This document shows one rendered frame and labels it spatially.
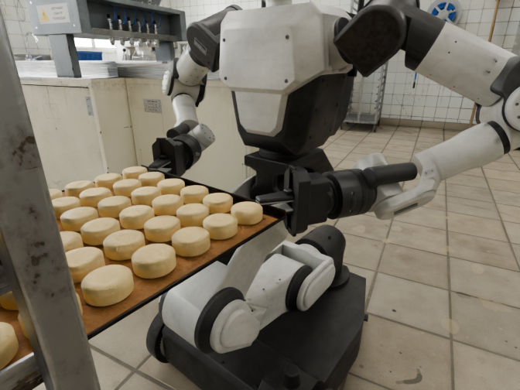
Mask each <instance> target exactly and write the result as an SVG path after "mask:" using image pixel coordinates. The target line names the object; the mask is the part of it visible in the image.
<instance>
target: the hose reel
mask: <svg viewBox="0 0 520 390"><path fill-rule="evenodd" d="M427 12H428V13H430V14H432V15H434V16H436V17H438V18H440V19H442V20H444V21H446V22H448V23H451V24H453V25H456V24H457V22H458V21H459V19H460V16H461V12H462V8H461V4H460V2H459V1H458V0H436V1H434V2H433V3H432V4H431V5H430V7H429V8H428V10H427ZM416 75H417V73H416ZM416 75H415V79H414V83H413V87H412V88H415V84H416Z"/></svg>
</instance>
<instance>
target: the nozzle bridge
mask: <svg viewBox="0 0 520 390"><path fill-rule="evenodd" d="M109 4H111V5H113V6H114V8H115V12H116V20H115V22H114V23H112V29H108V25H107V19H106V18H107V14H109V15H110V19H111V21H113V20H114V18H115V12H114V9H113V8H112V7H111V6H110V5H109ZM26 6H27V10H28V13H29V19H30V23H31V26H32V32H33V35H34V36H48V37H49V40H50V46H51V50H52V54H53V60H54V64H55V68H56V74H57V77H66V78H81V77H82V75H81V71H80V64H79V60H78V55H77V48H76V43H75V39H74V38H78V39H102V40H109V38H108V37H109V36H114V37H115V41H119V37H124V38H125V41H128V38H134V41H135V42H138V40H137V39H143V42H144V43H146V39H150V40H151V42H152V43H154V39H157V40H158V41H159V48H156V47H155V50H156V61H172V60H173V59H174V58H175V53H174V44H173V42H186V41H187V38H186V15H185V12H184V11H181V10H177V9H170V8H166V7H162V6H158V5H150V4H146V3H142V2H135V1H131V0H26ZM119 6H122V7H123V8H124V9H125V12H126V21H125V13H124V10H123V9H122V8H121V7H119ZM130 8H132V9H133V10H134V11H135V16H136V18H139V22H140V25H142V24H143V20H144V19H143V14H142V12H140V11H139V9H141V10H142V11H143V12H144V15H145V19H147V20H148V24H149V26H150V25H152V16H153V20H155V21H156V25H157V27H159V25H160V18H159V15H158V14H156V13H155V12H158V13H159V14H160V16H161V20H162V23H161V26H160V27H159V28H158V29H157V33H158V34H154V32H153V26H152V27H151V28H149V33H145V24H144V25H143V26H142V27H141V32H137V29H136V21H135V16H134V12H133V11H132V10H131V9H130ZM147 11H150V12H151V13H152V16H151V14H150V13H149V12H147ZM117 15H119V16H120V18H121V22H124V21H125V23H124V25H122V29H123V31H121V30H118V24H117V19H118V18H117ZM127 17H130V21H131V23H132V24H133V22H134V21H135V24H134V25H133V26H132V32H129V31H128V27H127Z"/></svg>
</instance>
